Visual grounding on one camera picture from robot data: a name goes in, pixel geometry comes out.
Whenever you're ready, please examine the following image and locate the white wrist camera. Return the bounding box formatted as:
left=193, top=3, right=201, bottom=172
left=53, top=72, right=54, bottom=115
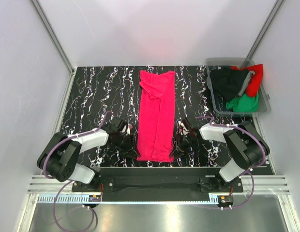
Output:
left=121, top=124, right=133, bottom=135
left=178, top=122, right=190, bottom=136

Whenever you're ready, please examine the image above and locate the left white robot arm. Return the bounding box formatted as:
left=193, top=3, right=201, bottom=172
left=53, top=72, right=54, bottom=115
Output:
left=37, top=118, right=140, bottom=191

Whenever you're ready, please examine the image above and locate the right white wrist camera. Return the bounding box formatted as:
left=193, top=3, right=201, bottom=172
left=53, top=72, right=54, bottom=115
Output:
left=178, top=122, right=190, bottom=136

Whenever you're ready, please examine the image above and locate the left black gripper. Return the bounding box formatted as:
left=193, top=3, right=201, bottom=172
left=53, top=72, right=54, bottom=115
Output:
left=114, top=133, right=140, bottom=160

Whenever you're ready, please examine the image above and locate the white cable duct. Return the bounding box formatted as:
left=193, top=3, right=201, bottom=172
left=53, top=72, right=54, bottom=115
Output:
left=38, top=194, right=102, bottom=204

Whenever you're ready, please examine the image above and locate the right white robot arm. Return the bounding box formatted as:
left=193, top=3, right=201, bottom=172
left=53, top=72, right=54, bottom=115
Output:
left=170, top=117, right=270, bottom=193

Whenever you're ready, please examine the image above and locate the pink t shirt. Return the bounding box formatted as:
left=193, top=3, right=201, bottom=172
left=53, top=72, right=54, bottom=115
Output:
left=137, top=71, right=176, bottom=163

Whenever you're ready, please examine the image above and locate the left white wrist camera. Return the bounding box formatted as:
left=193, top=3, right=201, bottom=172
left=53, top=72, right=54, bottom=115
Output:
left=121, top=124, right=133, bottom=135

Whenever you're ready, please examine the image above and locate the green t shirt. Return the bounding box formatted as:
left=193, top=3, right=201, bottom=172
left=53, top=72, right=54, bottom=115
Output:
left=225, top=93, right=259, bottom=113

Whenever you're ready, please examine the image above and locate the aluminium frame rail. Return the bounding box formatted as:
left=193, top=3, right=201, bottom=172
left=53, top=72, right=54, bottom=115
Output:
left=28, top=175, right=291, bottom=194

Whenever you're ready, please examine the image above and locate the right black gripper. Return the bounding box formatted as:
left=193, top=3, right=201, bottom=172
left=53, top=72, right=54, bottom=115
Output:
left=169, top=132, right=198, bottom=160

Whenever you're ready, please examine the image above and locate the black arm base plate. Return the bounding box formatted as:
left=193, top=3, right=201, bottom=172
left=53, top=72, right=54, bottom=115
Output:
left=72, top=175, right=243, bottom=193

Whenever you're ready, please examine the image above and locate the clear plastic bin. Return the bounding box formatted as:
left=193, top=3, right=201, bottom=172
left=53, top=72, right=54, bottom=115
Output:
left=206, top=58, right=270, bottom=117

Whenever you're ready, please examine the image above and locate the grey t shirt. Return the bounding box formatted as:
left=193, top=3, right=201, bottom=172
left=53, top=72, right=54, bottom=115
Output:
left=236, top=69, right=255, bottom=97

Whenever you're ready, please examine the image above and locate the red t shirt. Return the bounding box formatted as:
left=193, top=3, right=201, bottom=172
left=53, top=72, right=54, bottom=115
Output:
left=232, top=64, right=263, bottom=97

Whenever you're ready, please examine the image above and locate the black t shirt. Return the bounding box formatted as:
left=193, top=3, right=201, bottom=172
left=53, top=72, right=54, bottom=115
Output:
left=210, top=67, right=238, bottom=102

